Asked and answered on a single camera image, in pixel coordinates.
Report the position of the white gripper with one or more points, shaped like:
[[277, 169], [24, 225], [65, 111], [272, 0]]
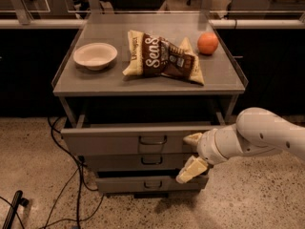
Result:
[[209, 147]]

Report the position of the grey top drawer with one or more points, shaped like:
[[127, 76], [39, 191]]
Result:
[[134, 134]]

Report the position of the grey drawer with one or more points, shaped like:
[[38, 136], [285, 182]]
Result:
[[137, 162], [146, 182], [134, 134]]

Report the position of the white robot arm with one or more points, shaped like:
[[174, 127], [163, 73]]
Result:
[[256, 132]]

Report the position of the grey bottom drawer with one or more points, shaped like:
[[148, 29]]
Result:
[[146, 182]]

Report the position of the grey drawer cabinet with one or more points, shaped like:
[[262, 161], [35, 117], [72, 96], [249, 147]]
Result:
[[83, 92]]

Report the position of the grey middle drawer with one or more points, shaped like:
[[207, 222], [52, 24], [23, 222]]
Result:
[[137, 162]]

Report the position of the brown chip bag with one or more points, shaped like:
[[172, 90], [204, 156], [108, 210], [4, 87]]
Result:
[[153, 55]]

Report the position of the orange fruit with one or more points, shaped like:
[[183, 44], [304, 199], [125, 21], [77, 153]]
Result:
[[207, 43]]

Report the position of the white paper bowl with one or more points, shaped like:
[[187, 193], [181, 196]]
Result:
[[95, 56]]

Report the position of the black stand foot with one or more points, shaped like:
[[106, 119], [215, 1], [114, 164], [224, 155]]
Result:
[[18, 200]]

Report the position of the white horizontal rail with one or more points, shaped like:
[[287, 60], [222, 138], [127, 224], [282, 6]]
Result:
[[218, 24]]

